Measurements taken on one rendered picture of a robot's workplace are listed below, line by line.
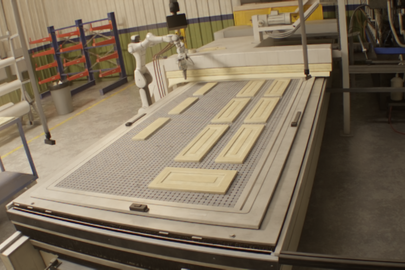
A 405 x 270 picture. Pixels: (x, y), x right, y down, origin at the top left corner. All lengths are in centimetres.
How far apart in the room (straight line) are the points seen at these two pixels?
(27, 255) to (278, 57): 346
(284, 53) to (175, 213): 295
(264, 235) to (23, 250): 165
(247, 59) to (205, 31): 483
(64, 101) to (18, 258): 595
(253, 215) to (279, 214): 13
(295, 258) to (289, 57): 318
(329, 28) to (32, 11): 875
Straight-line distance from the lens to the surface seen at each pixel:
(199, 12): 934
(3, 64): 754
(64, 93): 820
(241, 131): 283
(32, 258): 272
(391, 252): 300
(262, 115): 316
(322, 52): 441
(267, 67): 455
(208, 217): 188
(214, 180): 217
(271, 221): 184
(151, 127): 326
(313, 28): 663
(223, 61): 468
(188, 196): 209
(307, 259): 163
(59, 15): 1196
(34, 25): 1190
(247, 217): 184
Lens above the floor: 193
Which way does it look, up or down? 21 degrees down
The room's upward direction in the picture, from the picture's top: 10 degrees counter-clockwise
